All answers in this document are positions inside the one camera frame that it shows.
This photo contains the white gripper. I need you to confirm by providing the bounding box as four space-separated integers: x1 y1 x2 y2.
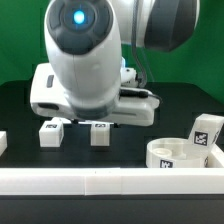
30 63 160 126

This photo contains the white round stool seat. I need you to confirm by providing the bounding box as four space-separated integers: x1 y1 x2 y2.
146 138 210 168

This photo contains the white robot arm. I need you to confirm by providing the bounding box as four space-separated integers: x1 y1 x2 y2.
30 0 200 126

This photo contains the white U-shaped obstacle fence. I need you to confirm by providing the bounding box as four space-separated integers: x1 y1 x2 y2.
0 130 224 196

